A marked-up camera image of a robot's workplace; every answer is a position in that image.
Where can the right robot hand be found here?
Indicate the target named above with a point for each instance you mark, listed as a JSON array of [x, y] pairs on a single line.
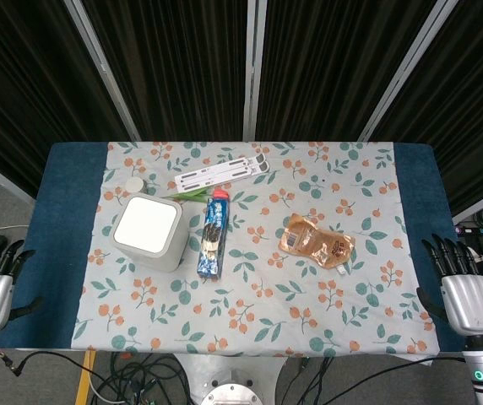
[[465, 299]]

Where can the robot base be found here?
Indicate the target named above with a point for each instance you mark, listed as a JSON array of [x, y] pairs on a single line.
[[231, 384]]

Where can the white square container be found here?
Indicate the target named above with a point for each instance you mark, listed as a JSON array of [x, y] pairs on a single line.
[[148, 230]]

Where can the blue table cover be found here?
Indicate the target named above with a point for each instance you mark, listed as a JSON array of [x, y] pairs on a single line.
[[55, 244]]

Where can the yellow floor tape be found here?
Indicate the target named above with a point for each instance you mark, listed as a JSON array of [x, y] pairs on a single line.
[[85, 377]]

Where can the brown crumpled snack pouch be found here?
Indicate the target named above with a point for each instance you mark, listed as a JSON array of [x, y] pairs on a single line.
[[315, 242]]

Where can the small grey round cap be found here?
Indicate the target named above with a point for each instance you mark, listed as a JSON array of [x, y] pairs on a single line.
[[135, 185]]

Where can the floral tablecloth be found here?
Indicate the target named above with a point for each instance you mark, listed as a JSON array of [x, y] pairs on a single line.
[[250, 253]]

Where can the green plant stem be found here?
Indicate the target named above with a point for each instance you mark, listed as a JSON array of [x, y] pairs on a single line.
[[186, 195]]

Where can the blue cookie package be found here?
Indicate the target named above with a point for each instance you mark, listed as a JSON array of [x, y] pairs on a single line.
[[213, 234]]

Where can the white folding stand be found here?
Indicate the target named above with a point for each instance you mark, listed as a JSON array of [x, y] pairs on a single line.
[[220, 171]]

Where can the black curtain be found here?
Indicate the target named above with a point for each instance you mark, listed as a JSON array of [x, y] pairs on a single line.
[[241, 63]]

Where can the silver frame post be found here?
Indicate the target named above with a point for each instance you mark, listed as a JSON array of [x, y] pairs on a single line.
[[402, 69], [252, 69], [102, 69]]

